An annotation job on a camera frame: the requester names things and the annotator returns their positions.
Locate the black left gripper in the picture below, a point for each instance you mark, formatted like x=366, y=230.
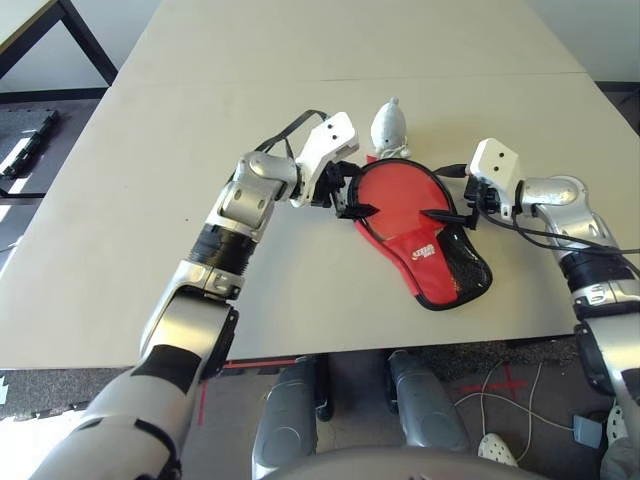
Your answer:
x=330, y=186

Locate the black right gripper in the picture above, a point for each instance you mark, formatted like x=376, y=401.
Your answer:
x=484, y=197

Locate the red black paddle case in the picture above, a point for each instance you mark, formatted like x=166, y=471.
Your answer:
x=395, y=195

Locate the white plush charm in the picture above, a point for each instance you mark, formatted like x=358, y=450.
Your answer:
x=390, y=125

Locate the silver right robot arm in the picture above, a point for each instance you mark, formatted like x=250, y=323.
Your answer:
x=555, y=192

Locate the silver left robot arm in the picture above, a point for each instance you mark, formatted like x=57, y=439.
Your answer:
x=245, y=195

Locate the dark speckled foam floor mat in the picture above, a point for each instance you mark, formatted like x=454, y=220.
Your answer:
x=470, y=365
x=50, y=395

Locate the red floor tape cross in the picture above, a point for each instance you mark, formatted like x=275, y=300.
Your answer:
x=492, y=386

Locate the grey right robot leg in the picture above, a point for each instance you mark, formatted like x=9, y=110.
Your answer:
x=425, y=400

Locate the grey robot leg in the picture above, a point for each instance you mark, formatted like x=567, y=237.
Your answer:
x=290, y=410
x=425, y=400

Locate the grey left robot leg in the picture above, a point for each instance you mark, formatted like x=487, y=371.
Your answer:
x=290, y=410

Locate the white perforated shoe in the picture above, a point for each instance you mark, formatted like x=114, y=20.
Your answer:
x=616, y=422
x=497, y=450

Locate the grey power adapter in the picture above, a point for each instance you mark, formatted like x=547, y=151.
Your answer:
x=587, y=431

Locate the grey robot torso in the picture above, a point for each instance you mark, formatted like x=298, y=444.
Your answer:
x=395, y=465

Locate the grey trouser leg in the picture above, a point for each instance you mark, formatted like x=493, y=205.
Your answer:
x=622, y=460

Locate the black-framed side table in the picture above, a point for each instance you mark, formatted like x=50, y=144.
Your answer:
x=90, y=40

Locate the black floor mat piece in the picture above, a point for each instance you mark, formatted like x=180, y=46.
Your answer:
x=25, y=145

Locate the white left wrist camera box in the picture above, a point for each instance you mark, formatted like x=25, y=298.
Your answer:
x=330, y=137

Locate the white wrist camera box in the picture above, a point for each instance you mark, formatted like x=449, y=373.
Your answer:
x=492, y=160
x=330, y=137

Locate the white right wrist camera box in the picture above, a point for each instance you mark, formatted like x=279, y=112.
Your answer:
x=492, y=160

